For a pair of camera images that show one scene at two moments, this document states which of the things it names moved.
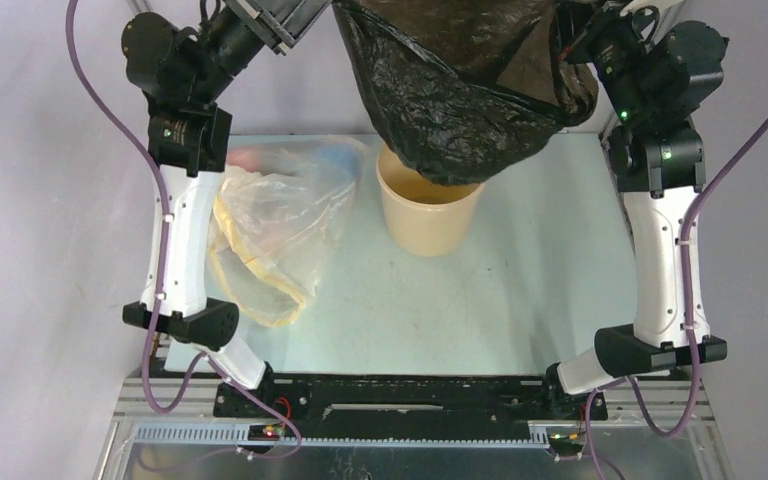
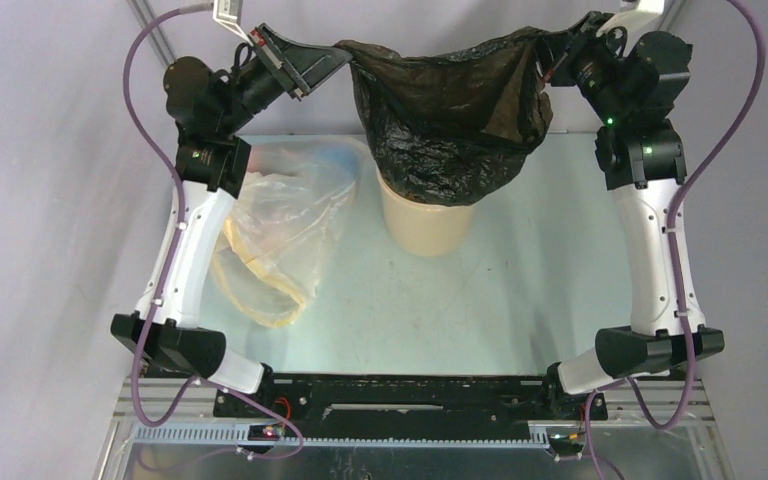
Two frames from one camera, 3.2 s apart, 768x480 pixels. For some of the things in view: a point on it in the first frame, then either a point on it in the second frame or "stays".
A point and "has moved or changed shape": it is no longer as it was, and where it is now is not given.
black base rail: [403, 405] stays
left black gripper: [278, 24] -> [307, 66]
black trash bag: [465, 86] has moved or changed shape
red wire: [281, 398] stays
